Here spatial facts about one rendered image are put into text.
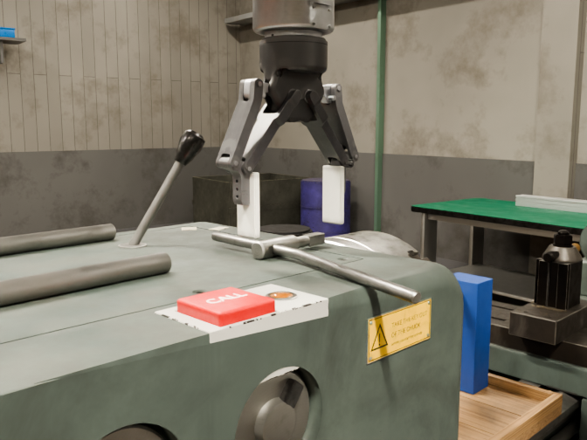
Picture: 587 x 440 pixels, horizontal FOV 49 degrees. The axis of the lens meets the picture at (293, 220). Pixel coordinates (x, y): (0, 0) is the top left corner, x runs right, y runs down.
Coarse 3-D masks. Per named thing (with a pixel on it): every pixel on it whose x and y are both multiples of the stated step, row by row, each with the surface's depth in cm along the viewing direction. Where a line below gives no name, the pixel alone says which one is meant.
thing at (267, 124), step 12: (288, 96) 69; (300, 96) 69; (264, 108) 70; (288, 108) 69; (264, 120) 69; (276, 120) 68; (252, 132) 69; (264, 132) 67; (252, 144) 67; (264, 144) 67; (252, 156) 66; (252, 168) 67
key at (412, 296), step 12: (216, 240) 82; (228, 240) 80; (240, 240) 78; (252, 240) 77; (276, 252) 74; (288, 252) 73; (300, 252) 72; (312, 264) 69; (324, 264) 67; (336, 264) 66; (348, 276) 64; (360, 276) 62; (372, 276) 61; (384, 288) 59; (396, 288) 58; (408, 288) 57; (408, 300) 57
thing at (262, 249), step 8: (320, 232) 82; (264, 240) 75; (272, 240) 75; (280, 240) 76; (288, 240) 77; (296, 240) 78; (304, 240) 79; (312, 240) 80; (320, 240) 81; (256, 248) 74; (264, 248) 74; (272, 248) 74; (296, 248) 78; (256, 256) 74; (264, 256) 74; (272, 256) 75
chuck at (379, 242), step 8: (360, 232) 104; (368, 232) 103; (376, 232) 103; (352, 240) 97; (360, 240) 98; (368, 240) 98; (376, 240) 99; (384, 240) 99; (392, 240) 100; (400, 240) 101; (368, 248) 95; (376, 248) 96; (384, 248) 96; (392, 248) 97; (400, 248) 98; (408, 248) 99; (400, 256) 96; (408, 256) 97
